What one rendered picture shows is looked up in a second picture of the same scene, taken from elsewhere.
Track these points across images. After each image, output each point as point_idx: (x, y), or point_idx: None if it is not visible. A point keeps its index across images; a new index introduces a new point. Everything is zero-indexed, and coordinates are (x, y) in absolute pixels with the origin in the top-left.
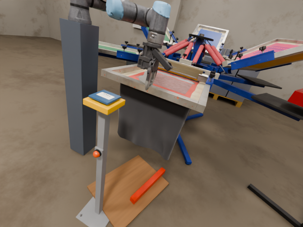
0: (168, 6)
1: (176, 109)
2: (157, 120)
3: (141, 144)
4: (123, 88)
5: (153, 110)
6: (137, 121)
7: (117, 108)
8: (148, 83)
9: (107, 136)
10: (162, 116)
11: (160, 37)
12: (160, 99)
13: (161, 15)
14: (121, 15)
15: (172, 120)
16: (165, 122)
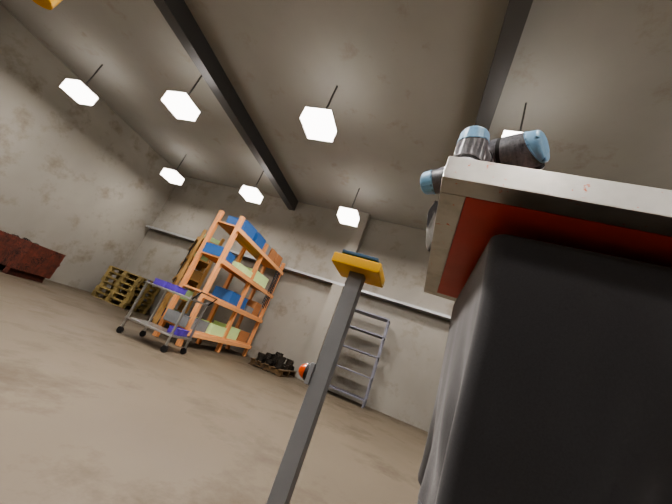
0: (471, 126)
1: (479, 271)
2: (457, 349)
3: (427, 498)
4: (452, 312)
5: (459, 320)
6: (443, 389)
7: (356, 265)
8: (427, 233)
9: (335, 339)
10: (464, 326)
11: None
12: (470, 278)
13: (458, 141)
14: (429, 180)
15: (472, 315)
16: (466, 339)
